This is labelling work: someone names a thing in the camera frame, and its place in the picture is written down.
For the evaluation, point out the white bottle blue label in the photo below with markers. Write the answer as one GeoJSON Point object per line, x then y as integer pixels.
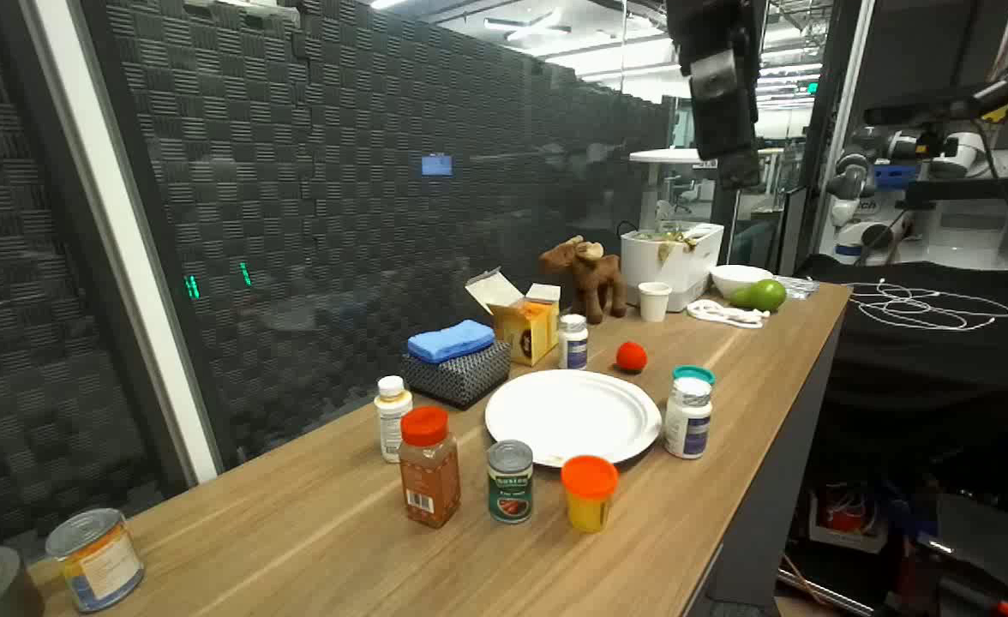
{"type": "Point", "coordinates": [575, 339]}

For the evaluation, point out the small white pill bottle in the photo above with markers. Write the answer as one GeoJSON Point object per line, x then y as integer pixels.
{"type": "Point", "coordinates": [391, 404]}

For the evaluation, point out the small green tin can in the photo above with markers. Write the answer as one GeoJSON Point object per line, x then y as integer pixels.
{"type": "Point", "coordinates": [507, 480]}

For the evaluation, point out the spice bottle red cap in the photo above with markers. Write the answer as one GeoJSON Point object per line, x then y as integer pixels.
{"type": "Point", "coordinates": [428, 467]}

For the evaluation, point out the white supplement bottle grey lid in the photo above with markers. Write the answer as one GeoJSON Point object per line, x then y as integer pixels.
{"type": "Point", "coordinates": [687, 414]}

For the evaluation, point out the teal lid dough tub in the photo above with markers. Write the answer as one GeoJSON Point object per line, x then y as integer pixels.
{"type": "Point", "coordinates": [694, 376]}

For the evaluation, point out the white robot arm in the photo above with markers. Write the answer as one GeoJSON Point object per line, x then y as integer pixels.
{"type": "Point", "coordinates": [716, 47]}

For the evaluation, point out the white paper plate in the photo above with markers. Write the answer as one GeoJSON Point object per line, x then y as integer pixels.
{"type": "Point", "coordinates": [575, 413]}

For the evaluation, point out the open yellow cardboard box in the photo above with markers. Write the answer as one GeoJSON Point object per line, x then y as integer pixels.
{"type": "Point", "coordinates": [527, 321]}

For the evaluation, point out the blue folded cloth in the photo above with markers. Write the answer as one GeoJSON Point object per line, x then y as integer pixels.
{"type": "Point", "coordinates": [452, 339]}

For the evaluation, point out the grey foam block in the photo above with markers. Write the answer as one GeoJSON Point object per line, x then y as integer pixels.
{"type": "Point", "coordinates": [459, 382]}

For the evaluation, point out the brown moose plush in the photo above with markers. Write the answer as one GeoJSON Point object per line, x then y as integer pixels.
{"type": "Point", "coordinates": [595, 274]}

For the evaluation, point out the orange plush ball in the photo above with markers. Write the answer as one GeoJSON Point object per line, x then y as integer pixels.
{"type": "Point", "coordinates": [633, 356]}

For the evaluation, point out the white paper cup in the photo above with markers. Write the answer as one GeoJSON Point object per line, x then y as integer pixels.
{"type": "Point", "coordinates": [654, 299]}

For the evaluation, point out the white bucket container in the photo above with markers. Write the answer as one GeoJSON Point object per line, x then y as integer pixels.
{"type": "Point", "coordinates": [680, 257]}

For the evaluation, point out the orange lid dough tub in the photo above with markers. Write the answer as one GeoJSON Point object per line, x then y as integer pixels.
{"type": "Point", "coordinates": [588, 484]}

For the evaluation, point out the white crumpled cloth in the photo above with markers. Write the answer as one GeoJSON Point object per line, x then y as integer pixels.
{"type": "Point", "coordinates": [716, 312]}

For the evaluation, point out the white bowl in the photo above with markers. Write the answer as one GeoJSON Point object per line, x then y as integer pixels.
{"type": "Point", "coordinates": [739, 277]}

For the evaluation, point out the green apple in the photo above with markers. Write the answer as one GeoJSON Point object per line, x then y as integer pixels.
{"type": "Point", "coordinates": [767, 294]}

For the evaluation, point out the glass jar candle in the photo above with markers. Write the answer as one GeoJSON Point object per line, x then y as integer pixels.
{"type": "Point", "coordinates": [98, 560]}

